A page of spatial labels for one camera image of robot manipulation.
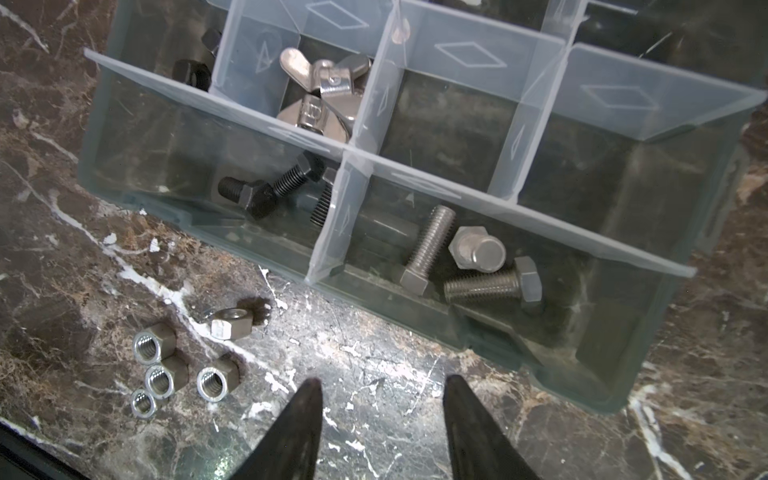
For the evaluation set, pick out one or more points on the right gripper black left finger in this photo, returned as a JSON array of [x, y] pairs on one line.
[[289, 448]]

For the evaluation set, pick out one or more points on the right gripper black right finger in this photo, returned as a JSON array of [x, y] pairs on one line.
[[478, 449]]

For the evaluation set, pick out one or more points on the small silver hex nut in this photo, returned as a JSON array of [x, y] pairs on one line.
[[143, 405]]

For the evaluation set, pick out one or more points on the silver hex bolt lower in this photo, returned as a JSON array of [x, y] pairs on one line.
[[522, 283]]

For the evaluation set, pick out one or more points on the silver hex bolt upright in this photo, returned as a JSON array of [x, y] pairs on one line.
[[473, 248]]

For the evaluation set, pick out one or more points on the black hex bolt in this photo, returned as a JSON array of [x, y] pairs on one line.
[[322, 207], [257, 198], [308, 168]]

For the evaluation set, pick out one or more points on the clear plastic compartment organizer box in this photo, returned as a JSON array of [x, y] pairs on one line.
[[591, 136]]

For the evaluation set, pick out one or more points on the silver wing nut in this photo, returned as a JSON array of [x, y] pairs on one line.
[[312, 114], [324, 77]]

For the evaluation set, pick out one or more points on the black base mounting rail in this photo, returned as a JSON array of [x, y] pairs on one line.
[[22, 459]]

